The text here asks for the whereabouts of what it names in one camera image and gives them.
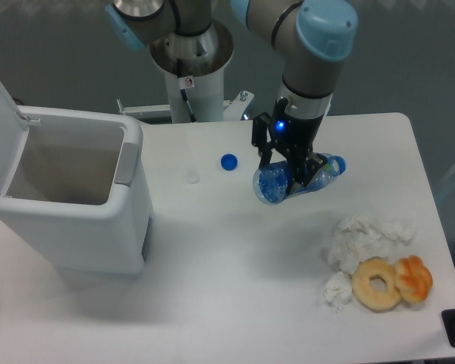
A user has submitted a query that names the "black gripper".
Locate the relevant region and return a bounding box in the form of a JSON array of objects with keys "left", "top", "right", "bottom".
[{"left": 251, "top": 111, "right": 326, "bottom": 188}]

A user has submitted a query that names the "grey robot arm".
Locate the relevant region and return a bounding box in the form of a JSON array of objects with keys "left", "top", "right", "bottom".
[{"left": 105, "top": 1, "right": 358, "bottom": 190}]

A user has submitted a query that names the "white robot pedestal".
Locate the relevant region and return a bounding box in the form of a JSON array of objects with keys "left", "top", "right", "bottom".
[{"left": 117, "top": 20, "right": 254, "bottom": 124}]

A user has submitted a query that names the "white trash bin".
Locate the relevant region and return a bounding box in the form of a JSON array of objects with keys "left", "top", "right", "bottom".
[{"left": 0, "top": 106, "right": 153, "bottom": 275}]

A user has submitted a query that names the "blue bottle cap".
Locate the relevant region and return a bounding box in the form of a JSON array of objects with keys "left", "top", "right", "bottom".
[{"left": 220, "top": 153, "right": 238, "bottom": 171}]

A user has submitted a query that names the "ring donut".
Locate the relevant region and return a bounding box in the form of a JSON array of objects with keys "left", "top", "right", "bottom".
[{"left": 351, "top": 259, "right": 401, "bottom": 312}]

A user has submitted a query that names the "orange twisted bread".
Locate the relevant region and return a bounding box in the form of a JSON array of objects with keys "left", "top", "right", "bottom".
[{"left": 394, "top": 255, "right": 433, "bottom": 304}]

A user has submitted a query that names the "small crumpled white tissue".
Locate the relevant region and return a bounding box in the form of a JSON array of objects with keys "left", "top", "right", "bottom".
[{"left": 323, "top": 271, "right": 353, "bottom": 311}]

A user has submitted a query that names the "white trash bin lid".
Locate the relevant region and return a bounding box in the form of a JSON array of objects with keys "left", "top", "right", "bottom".
[{"left": 0, "top": 81, "right": 29, "bottom": 195}]

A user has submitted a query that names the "blue plastic bottle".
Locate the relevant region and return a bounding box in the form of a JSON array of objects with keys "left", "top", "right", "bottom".
[{"left": 253, "top": 153, "right": 347, "bottom": 205}]

